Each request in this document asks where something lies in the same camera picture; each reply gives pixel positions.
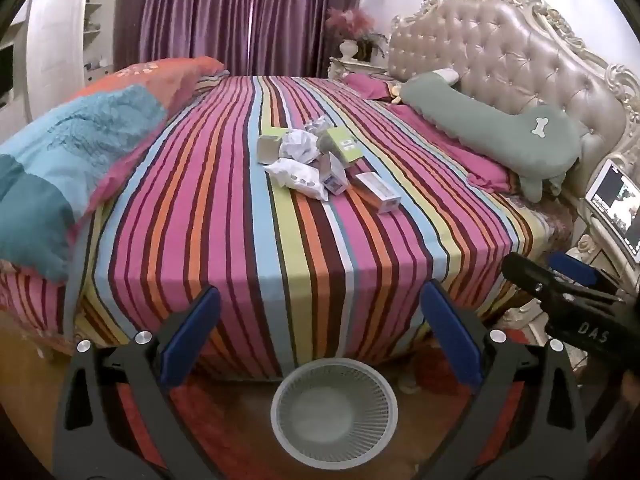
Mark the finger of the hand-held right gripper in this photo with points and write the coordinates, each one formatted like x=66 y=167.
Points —
x=572 y=265
x=535 y=277

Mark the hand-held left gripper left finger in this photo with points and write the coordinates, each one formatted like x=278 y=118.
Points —
x=195 y=330

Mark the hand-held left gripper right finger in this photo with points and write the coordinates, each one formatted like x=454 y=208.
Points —
x=450 y=335

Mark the white mesh waste basket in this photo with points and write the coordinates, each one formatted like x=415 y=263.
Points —
x=300 y=385

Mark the orange white carton box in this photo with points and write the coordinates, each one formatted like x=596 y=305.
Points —
x=377 y=192

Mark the white printed plastic packet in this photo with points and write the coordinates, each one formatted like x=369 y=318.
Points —
x=297 y=177

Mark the brown cardboard box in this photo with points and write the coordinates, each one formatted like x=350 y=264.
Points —
x=267 y=149

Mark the small white blue box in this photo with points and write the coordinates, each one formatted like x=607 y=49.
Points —
x=334 y=177

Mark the light green carton box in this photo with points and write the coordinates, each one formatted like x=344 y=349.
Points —
x=345 y=146

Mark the silver wrapper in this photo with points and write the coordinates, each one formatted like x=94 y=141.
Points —
x=317 y=124

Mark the cream carved nightstand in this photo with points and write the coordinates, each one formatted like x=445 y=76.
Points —
x=355 y=67
x=600 y=240

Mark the tablet screen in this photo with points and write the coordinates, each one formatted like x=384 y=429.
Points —
x=615 y=205

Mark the red rug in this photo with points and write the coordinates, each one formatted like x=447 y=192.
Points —
x=225 y=410

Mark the bed with striped sheet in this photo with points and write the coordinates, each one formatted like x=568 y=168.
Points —
x=225 y=240

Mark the long green plush pillow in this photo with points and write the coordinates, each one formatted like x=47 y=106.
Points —
x=490 y=130

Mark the pink pillow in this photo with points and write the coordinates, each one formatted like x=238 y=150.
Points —
x=367 y=85
x=450 y=145

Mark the blue orange patterned duvet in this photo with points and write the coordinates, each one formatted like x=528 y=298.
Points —
x=75 y=160

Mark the small yellow plush toy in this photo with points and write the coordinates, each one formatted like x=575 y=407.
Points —
x=396 y=94

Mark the tufted cream carved headboard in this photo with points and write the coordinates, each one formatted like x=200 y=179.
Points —
x=510 y=40

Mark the pink flowers in white vase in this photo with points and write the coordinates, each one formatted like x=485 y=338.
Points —
x=350 y=27

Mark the purple curtain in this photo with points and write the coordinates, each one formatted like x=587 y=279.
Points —
x=225 y=15

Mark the black television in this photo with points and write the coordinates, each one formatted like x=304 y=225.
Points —
x=5 y=75

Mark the white wardrobe with shelves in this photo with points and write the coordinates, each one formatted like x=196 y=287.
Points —
x=55 y=35

